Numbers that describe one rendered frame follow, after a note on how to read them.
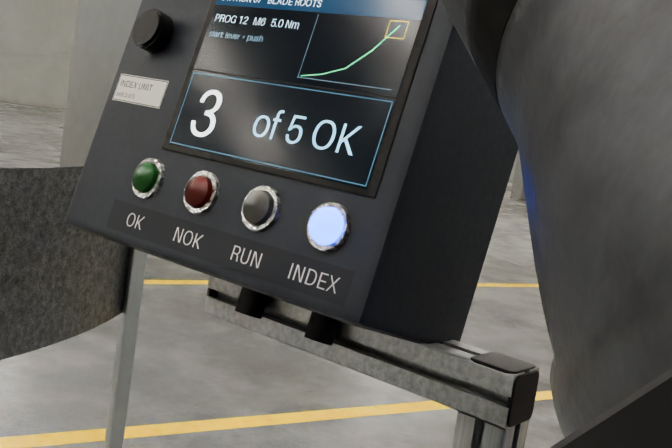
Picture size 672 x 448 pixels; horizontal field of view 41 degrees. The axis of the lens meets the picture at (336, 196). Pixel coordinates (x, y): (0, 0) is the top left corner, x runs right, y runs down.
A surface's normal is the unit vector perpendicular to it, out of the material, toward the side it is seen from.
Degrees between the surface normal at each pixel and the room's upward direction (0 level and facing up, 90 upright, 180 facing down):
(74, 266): 90
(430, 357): 90
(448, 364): 90
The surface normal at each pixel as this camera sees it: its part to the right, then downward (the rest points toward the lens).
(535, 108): -0.99, -0.06
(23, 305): 0.90, 0.18
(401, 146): -0.57, -0.26
